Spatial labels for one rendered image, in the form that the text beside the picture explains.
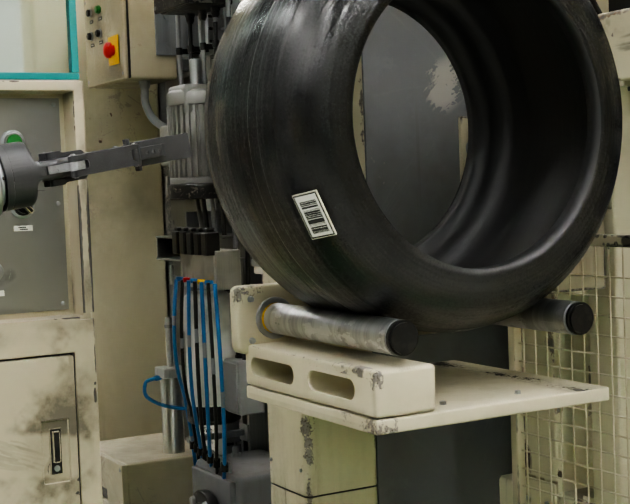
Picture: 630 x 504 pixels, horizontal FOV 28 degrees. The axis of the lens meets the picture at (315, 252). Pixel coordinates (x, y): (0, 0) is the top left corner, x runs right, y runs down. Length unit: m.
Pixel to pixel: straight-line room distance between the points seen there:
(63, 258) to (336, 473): 0.55
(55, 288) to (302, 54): 0.71
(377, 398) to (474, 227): 0.49
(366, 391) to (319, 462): 0.41
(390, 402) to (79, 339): 0.65
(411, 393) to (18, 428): 0.70
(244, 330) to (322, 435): 0.22
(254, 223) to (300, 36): 0.26
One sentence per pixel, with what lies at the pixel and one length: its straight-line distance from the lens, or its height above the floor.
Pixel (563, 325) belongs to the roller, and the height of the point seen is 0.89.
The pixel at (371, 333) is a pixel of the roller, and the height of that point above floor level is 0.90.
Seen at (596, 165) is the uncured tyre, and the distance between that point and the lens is 1.73.
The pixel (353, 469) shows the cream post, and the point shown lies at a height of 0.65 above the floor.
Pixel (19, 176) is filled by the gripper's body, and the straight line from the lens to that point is 1.43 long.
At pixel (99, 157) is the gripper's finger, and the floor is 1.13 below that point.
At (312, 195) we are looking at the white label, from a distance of 1.48.
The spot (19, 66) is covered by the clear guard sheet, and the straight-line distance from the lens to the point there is 2.01.
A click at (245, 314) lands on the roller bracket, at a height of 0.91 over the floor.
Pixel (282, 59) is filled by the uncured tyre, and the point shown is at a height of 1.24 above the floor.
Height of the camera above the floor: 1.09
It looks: 3 degrees down
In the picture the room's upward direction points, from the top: 2 degrees counter-clockwise
